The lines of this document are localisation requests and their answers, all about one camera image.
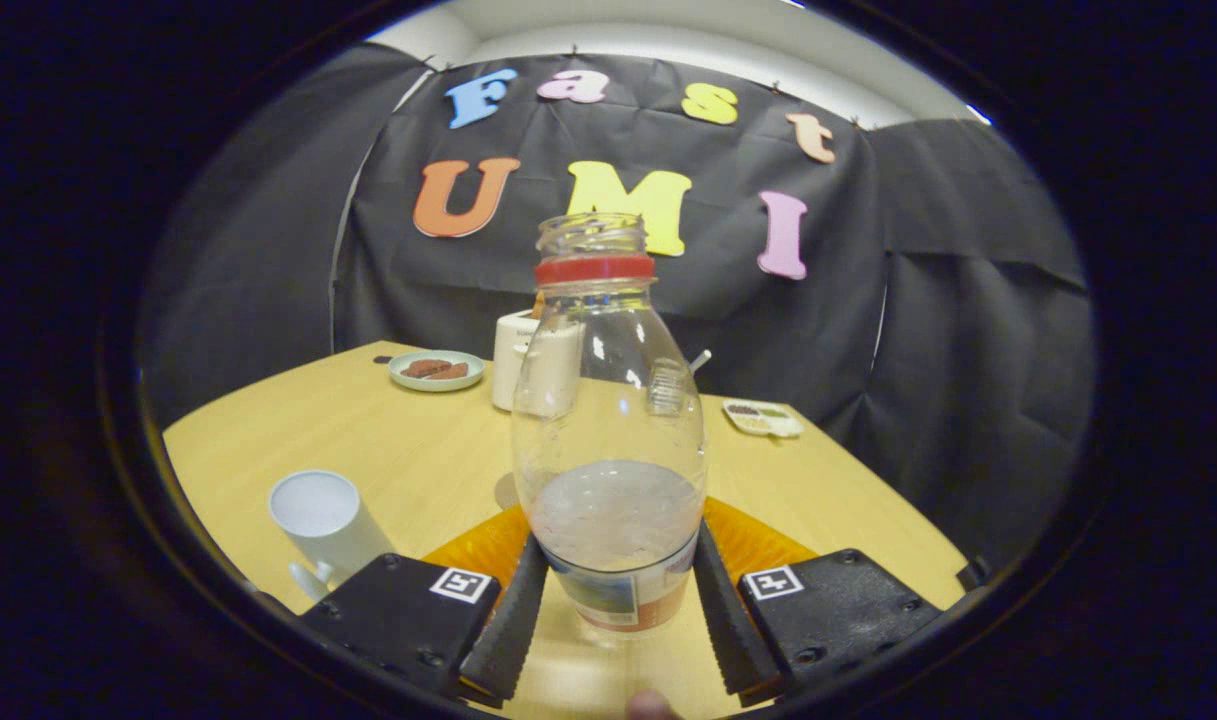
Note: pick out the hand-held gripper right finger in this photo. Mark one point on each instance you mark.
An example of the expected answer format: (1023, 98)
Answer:
(733, 630)

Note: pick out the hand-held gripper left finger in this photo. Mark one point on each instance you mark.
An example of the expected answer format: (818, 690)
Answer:
(508, 630)

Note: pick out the clear plastic juice bottle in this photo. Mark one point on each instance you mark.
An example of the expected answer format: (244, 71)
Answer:
(608, 500)

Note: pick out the white cup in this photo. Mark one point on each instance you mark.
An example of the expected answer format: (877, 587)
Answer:
(328, 520)

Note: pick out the white divided snack tray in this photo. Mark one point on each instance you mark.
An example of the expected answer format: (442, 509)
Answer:
(763, 418)

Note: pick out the wooden table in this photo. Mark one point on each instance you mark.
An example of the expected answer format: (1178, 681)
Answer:
(408, 440)

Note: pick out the brown food piece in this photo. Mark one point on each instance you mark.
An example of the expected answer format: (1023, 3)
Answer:
(426, 367)
(451, 372)

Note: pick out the pale green plate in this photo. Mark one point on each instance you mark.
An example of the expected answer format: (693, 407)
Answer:
(408, 381)

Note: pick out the white toaster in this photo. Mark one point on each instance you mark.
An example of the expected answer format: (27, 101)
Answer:
(511, 360)

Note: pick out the bread slice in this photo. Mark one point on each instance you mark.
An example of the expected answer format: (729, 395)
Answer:
(538, 302)

